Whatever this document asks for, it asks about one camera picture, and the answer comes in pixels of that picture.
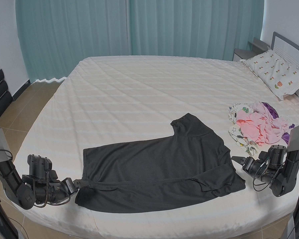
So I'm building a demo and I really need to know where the white printed pillow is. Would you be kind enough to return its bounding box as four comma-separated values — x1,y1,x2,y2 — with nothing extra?
240,49,299,100

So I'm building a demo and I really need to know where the grey bedside table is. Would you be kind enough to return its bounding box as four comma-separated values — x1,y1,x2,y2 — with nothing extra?
234,37,271,62

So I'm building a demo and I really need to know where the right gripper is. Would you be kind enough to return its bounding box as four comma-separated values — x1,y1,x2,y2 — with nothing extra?
231,156,261,181

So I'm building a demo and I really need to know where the purple garment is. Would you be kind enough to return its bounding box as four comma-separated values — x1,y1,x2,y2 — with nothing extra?
262,102,296,144

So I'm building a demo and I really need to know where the black T-shirt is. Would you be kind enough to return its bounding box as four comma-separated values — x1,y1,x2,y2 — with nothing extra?
75,113,246,213

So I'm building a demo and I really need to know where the white printed garment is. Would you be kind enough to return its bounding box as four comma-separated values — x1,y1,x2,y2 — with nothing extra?
227,102,260,156

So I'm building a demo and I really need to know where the bed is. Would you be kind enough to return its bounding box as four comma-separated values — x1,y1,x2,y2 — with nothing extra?
14,31,299,239

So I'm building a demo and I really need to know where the black cable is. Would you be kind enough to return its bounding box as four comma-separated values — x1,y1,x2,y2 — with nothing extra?
34,196,71,207
253,176,272,192
9,218,28,239

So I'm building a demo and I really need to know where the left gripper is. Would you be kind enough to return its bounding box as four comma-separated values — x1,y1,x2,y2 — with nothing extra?
49,178,90,203

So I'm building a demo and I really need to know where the blue-green curtain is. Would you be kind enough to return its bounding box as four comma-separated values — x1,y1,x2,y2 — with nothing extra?
128,0,265,62
15,0,130,83

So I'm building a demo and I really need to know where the pink garment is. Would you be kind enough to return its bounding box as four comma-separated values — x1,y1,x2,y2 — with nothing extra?
235,102,289,145

